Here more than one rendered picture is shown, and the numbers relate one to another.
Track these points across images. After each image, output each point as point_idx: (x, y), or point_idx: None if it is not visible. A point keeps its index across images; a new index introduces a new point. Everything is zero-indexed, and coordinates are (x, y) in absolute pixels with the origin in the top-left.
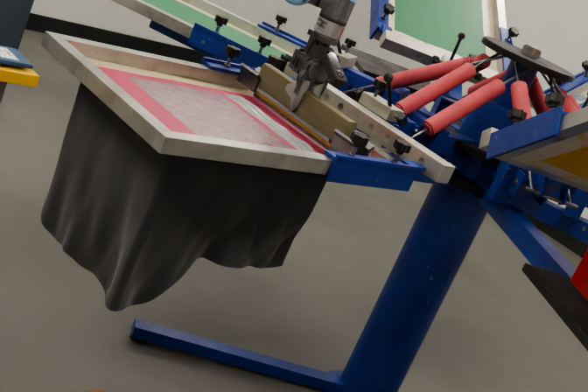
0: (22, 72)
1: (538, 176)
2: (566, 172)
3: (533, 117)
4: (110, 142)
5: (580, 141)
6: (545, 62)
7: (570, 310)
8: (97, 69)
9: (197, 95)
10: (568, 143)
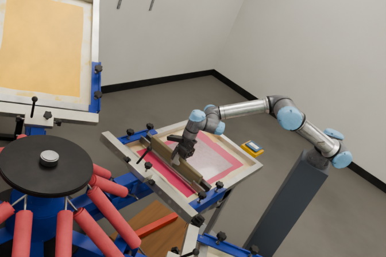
0: (244, 143)
1: None
2: (62, 97)
3: (100, 78)
4: None
5: (85, 66)
6: (29, 160)
7: None
8: (234, 145)
9: (210, 168)
10: (87, 71)
